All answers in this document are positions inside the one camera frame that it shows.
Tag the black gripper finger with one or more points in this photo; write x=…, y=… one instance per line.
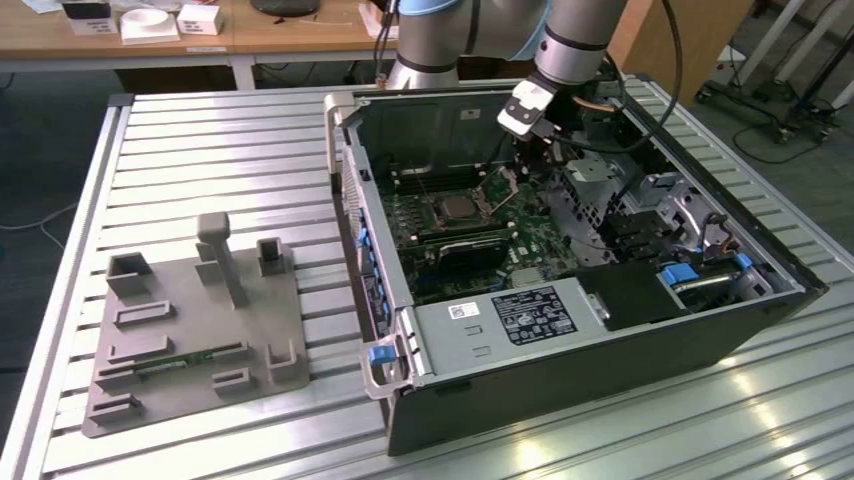
x=526, y=155
x=547, y=156

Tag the silver CPU with green rim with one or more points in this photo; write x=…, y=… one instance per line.
x=463, y=208

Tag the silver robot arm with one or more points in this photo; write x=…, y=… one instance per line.
x=574, y=50

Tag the CPU socket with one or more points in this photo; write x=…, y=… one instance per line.
x=436, y=210

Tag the black RAM slot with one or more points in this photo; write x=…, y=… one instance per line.
x=407, y=172
x=407, y=185
x=407, y=176
x=407, y=180

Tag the silver metal drive cage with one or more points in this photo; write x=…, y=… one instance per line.
x=587, y=210

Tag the green motherboard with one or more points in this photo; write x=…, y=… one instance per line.
x=534, y=235

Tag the installed RAM stick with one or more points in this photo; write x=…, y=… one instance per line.
x=467, y=232

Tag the black graphics card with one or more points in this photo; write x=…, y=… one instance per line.
x=470, y=259

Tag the silver chipset heatsink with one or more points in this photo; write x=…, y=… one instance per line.
x=528, y=276

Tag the wooden panel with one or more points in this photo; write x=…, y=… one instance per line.
x=714, y=40

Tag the blue card retention clip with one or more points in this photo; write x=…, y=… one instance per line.
x=361, y=237
x=376, y=284

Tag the black plastic shroud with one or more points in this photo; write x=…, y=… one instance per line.
x=627, y=295

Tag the silver cylindrical bar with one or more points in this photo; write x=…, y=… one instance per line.
x=707, y=282

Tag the small blue clip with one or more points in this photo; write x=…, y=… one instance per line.
x=742, y=262

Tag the silver power supply unit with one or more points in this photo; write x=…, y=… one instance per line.
x=460, y=350

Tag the wooden desk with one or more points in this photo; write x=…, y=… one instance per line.
x=300, y=35

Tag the blue case latch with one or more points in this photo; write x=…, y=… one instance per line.
x=380, y=355

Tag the black round base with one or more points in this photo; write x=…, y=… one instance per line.
x=283, y=6

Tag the black PC case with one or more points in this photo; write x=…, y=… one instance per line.
x=600, y=395

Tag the white cube box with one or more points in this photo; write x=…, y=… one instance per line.
x=200, y=20

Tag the grey parts rack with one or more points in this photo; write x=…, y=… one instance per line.
x=200, y=310

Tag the white round stand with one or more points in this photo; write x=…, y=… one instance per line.
x=149, y=32

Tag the green RAM stick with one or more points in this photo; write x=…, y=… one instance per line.
x=176, y=361

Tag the white box with black top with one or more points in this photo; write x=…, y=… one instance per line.
x=89, y=25

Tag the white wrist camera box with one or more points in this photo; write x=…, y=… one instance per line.
x=523, y=112

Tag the white metal frame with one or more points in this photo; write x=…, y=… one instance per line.
x=767, y=39

